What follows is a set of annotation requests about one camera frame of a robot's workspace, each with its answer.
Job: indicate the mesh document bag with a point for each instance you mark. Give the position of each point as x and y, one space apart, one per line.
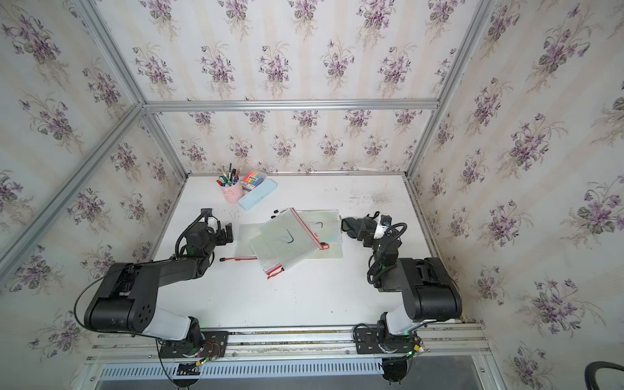
284 241
244 250
326 225

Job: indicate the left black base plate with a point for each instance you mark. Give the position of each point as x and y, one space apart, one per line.
210 345

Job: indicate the light blue pencil case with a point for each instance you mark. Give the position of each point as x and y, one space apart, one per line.
258 194

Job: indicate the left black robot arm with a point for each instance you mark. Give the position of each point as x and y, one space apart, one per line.
126 300

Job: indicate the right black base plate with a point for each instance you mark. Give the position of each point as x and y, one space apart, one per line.
375 340

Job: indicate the colourful marker box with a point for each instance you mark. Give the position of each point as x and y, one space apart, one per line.
253 179

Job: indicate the aluminium mounting rail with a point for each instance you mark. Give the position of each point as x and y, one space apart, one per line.
279 343

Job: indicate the white ventilation grille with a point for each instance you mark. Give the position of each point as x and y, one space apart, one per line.
222 370

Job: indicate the black chair part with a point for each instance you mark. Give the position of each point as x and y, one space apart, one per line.
603 375

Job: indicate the dark grey green cloth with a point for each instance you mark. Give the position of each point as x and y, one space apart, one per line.
347 224

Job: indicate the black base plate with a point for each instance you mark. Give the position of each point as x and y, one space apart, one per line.
375 340
210 345

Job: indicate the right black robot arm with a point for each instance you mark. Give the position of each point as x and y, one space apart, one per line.
428 293

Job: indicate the pink pen cup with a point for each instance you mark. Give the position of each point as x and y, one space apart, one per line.
232 194

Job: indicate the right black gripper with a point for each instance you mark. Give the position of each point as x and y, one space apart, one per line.
370 238

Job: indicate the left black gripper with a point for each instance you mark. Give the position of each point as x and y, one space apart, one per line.
219 239

